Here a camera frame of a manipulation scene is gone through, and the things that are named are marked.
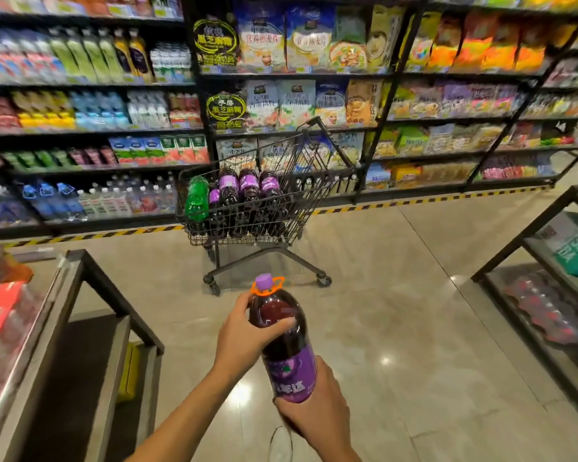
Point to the pack of red capped bottles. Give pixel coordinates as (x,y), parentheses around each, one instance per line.
(544,307)

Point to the green soda bottle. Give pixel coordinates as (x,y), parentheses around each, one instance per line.
(197,199)

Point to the white printed food bag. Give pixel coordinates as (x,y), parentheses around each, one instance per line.
(236,153)
(274,153)

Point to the row of blue water jugs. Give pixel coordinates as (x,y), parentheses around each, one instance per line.
(53,199)

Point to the row of dark purple pouches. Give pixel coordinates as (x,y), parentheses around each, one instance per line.
(91,156)

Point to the pack of clear water bottles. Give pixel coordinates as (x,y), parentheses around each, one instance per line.
(125,199)

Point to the green wrapped bottle pack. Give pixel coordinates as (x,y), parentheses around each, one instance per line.
(575,245)

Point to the rows of colourful snack bags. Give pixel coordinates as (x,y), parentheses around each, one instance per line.
(462,100)

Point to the person's right hand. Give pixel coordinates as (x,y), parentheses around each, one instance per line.
(325,418)

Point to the person's left hand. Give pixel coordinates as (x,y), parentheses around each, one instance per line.
(243,341)

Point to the row of orange snack bags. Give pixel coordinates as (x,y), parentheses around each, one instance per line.
(486,43)

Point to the row of blue oat bags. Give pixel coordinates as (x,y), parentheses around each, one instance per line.
(284,38)

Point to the row of mixed juice bottles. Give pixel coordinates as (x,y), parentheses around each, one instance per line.
(0,264)

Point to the stack of red drink packs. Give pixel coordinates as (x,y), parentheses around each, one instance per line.
(0,322)

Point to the dark metal display table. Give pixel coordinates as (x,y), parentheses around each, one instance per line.
(520,245)
(77,293)

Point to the person's left white shoe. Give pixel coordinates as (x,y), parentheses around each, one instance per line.
(280,445)

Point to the row of red juice cartons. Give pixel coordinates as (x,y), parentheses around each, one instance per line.
(159,150)

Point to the row of light blue bottles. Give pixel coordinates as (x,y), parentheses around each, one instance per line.
(98,110)

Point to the blue white food bag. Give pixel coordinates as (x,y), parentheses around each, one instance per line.
(349,146)

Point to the person's left forearm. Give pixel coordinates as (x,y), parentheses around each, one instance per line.
(183,423)

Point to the person's right forearm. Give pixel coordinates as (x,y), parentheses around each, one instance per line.
(337,456)

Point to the row of pale capped jars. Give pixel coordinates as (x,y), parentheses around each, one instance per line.
(347,185)

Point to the yellow cardboard carton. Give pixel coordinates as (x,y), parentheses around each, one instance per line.
(130,372)

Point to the black metal store shelf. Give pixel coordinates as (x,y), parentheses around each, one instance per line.
(197,91)

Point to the row of milk tea bottles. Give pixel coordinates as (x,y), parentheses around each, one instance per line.
(77,4)

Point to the row of pale green bottles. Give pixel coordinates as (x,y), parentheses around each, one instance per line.
(84,55)

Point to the row of yellow juice bottles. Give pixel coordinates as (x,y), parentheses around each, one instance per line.
(132,55)

